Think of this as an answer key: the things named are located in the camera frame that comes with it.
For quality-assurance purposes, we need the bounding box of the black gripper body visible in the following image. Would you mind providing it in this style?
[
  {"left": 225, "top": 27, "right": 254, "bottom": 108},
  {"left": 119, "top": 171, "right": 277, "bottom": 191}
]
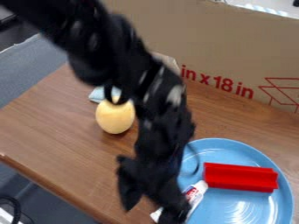
[{"left": 117, "top": 151, "right": 193, "bottom": 211}]

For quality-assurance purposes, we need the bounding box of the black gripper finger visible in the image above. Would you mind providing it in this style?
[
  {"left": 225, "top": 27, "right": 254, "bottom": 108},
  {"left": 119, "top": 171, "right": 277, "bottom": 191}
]
[
  {"left": 118, "top": 171, "right": 143, "bottom": 212},
  {"left": 158, "top": 202, "right": 193, "bottom": 224}
]

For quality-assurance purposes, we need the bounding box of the white toothpaste tube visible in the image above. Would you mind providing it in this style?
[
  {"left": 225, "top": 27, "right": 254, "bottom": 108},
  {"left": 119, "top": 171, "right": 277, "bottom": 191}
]
[{"left": 150, "top": 180, "right": 209, "bottom": 223}]

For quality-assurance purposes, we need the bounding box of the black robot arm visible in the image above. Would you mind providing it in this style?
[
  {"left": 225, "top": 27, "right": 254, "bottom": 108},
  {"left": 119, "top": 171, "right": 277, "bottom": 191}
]
[{"left": 0, "top": 0, "right": 195, "bottom": 224}]

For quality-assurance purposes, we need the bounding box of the blue plate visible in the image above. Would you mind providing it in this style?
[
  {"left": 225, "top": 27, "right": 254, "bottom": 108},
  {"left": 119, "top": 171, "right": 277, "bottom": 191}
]
[{"left": 179, "top": 138, "right": 296, "bottom": 224}]

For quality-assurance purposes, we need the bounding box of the light blue folded cloth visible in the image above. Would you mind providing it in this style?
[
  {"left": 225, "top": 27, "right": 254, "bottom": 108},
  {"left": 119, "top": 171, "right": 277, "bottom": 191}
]
[{"left": 89, "top": 86, "right": 122, "bottom": 103}]

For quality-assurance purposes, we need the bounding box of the red plastic block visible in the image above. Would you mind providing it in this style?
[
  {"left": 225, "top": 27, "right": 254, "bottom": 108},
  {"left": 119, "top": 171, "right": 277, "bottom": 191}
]
[{"left": 203, "top": 162, "right": 280, "bottom": 193}]

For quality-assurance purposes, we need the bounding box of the yellow lemon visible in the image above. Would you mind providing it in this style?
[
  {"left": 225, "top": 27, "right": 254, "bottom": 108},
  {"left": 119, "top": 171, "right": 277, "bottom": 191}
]
[{"left": 97, "top": 100, "right": 137, "bottom": 135}]

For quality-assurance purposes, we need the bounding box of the cardboard box with red print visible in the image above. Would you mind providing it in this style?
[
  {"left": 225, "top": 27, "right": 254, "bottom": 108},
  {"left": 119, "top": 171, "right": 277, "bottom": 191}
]
[{"left": 105, "top": 0, "right": 299, "bottom": 115}]

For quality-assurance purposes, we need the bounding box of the grey fabric partition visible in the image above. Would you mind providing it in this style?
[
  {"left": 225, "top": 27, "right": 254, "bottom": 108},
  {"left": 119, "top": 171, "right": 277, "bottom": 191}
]
[{"left": 0, "top": 34, "right": 67, "bottom": 108}]

